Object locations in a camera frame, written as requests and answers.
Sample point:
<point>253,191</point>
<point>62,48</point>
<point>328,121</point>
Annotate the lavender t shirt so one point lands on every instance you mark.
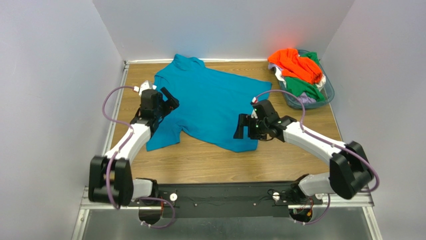
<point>305,99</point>

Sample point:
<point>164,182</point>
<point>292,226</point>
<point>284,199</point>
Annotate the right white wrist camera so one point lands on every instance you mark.
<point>254,111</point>

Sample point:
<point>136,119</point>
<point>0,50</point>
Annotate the aluminium frame rail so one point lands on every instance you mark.
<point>361,200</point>

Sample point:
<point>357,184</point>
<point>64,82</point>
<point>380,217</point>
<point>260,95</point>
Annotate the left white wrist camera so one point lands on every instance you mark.
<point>146,85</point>

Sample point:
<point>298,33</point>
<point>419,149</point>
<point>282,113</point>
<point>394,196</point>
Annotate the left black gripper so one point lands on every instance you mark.
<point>165,104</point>

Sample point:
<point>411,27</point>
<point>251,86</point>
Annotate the teal plastic laundry basket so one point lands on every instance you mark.
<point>325,89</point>

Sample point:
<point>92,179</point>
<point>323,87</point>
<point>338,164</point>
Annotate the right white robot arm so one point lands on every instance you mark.
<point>349,170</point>

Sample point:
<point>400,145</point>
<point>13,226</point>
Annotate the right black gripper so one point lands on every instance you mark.
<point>248,126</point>

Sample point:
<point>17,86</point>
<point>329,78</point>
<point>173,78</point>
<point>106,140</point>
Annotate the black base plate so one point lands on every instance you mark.
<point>227,200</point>

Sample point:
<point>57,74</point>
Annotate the white t shirt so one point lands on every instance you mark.
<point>278,74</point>

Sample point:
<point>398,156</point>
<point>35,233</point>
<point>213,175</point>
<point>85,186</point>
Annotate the blue t shirt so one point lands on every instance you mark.
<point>210,102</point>

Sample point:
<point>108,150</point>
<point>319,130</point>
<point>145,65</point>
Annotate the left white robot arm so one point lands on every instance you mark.
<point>110,175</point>

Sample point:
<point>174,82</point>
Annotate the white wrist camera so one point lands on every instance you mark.
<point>146,85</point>
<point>254,111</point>

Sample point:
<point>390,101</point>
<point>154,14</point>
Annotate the green t shirt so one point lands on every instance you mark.
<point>297,86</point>

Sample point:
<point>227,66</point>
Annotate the orange t shirt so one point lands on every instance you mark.
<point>305,66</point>

